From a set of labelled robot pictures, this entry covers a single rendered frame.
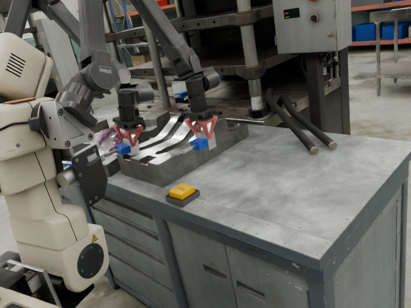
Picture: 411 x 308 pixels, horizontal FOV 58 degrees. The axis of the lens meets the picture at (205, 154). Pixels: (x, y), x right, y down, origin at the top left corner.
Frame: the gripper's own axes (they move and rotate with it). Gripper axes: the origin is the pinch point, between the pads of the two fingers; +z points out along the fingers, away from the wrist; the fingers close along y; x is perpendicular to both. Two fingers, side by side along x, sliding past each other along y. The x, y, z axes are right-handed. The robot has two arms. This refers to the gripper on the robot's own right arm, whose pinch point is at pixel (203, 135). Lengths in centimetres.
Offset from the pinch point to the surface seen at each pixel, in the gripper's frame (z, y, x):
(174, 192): 12.1, -1.9, 18.8
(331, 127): 42, 19, -127
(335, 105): 30, 19, -133
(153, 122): 5, 53, -18
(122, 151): 2.9, 26.5, 16.9
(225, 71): -8, 47, -66
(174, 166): 10.1, 10.4, 7.2
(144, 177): 13.5, 21.0, 14.0
